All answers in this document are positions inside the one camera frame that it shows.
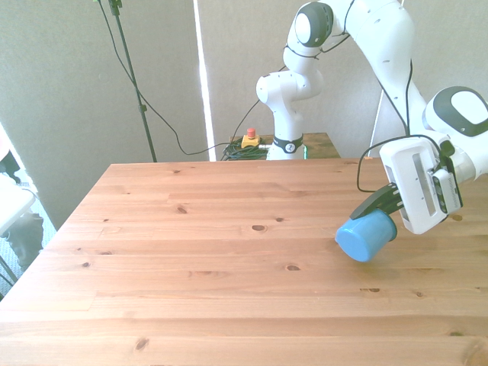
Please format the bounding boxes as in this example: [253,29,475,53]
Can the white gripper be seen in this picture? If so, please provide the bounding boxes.
[349,136,450,235]

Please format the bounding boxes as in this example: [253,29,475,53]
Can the blue enamel mug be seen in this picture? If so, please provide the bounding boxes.
[334,207,398,264]

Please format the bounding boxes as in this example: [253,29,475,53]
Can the yellow emergency stop button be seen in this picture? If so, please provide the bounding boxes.
[241,128,262,149]

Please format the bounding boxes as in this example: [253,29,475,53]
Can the black tripod pole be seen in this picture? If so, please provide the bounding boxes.
[108,0,158,163]

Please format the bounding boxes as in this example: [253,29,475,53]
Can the dark grey bag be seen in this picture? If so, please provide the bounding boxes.
[7,213,46,271]

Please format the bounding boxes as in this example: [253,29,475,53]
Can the white folding table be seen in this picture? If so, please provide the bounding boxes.
[0,173,37,236]

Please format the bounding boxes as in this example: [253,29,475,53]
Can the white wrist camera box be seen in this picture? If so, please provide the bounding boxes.
[432,169,464,215]

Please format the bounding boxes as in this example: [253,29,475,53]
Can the dark wooden robot pedestal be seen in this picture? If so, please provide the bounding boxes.
[227,132,342,161]

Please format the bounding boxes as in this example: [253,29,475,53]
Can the coiled dark cable bundle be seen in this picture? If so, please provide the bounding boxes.
[219,140,272,162]

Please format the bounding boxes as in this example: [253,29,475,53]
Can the black tripod cable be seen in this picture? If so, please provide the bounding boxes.
[91,0,268,156]

